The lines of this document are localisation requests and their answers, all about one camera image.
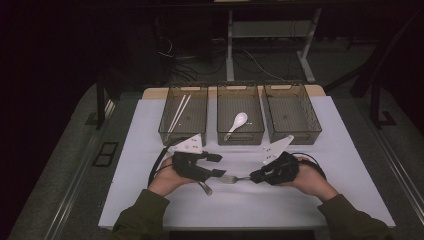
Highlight right hand-held gripper cable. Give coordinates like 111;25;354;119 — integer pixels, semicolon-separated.
290;152;327;182

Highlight white metal desk frame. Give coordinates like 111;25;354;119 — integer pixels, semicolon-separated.
225;8;323;84

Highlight person's right hand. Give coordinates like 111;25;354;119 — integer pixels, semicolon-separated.
287;157;339;202

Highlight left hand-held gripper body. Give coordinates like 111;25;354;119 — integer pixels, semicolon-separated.
169;133;205;183

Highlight white floor cable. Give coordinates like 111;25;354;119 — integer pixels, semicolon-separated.
244;49;285;82

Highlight left hand-held gripper cable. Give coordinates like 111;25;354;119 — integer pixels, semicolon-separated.
147;136;188;186

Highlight transparent brown plastic bin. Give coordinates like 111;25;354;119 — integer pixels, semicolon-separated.
216;83;266;146
262;83;323;146
158;85;209;147

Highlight bundle of black cables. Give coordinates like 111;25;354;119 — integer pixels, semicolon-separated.
155;33;228;83

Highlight white chopstick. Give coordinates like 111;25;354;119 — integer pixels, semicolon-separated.
166;94;187;134
168;94;192;134

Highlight hand-held gripper cable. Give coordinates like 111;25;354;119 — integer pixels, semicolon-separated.
147;136;188;186
290;152;327;182

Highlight black metal stand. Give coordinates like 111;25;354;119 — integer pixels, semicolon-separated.
369;78;398;130

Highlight white ceramic spoon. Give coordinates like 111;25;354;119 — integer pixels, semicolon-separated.
223;112;249;141

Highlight person's left hand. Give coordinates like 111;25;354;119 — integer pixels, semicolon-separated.
147;156;198;197

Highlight white table mat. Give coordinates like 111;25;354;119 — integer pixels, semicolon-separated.
98;95;397;230

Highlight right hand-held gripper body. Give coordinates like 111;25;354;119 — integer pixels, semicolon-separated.
261;134;300;186

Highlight metal fork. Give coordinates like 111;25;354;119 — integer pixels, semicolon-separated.
217;174;252;185

